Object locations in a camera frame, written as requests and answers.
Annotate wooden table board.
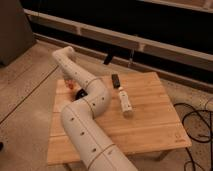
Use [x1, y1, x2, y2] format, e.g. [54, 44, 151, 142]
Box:
[47, 72, 192, 165]

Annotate small black box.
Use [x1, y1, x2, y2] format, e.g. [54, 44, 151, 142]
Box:
[111, 74, 120, 88]

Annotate red pepper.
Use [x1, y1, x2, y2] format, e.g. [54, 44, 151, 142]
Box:
[65, 80, 74, 90]

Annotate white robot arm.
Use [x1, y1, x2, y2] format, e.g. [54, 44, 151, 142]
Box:
[52, 46, 138, 171]

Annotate black round bowl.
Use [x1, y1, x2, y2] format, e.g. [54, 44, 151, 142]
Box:
[75, 89, 87, 100]

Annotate grey cabinet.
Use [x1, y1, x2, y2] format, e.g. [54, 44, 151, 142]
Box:
[0, 0, 36, 66]

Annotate black floor cables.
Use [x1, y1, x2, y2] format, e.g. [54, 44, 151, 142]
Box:
[172, 98, 213, 171]

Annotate white plastic bottle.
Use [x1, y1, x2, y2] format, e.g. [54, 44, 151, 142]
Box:
[118, 87, 132, 117]

